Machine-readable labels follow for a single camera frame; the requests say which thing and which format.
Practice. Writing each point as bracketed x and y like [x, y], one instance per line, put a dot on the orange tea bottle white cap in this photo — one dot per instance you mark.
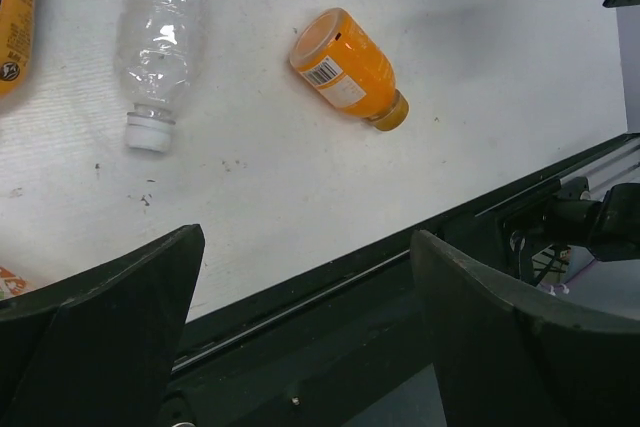
[13, 285]

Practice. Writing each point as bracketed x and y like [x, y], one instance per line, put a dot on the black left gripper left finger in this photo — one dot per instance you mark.
[98, 348]

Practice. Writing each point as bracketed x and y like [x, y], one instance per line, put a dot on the clear crushed plastic bottle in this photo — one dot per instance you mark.
[159, 49]

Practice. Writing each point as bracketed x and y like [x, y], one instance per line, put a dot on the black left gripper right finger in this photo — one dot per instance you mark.
[508, 354]

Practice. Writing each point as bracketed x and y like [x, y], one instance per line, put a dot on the small orange juice bottle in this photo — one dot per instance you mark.
[340, 61]

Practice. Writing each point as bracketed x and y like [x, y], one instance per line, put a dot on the orange blue label bottle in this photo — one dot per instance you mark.
[17, 31]

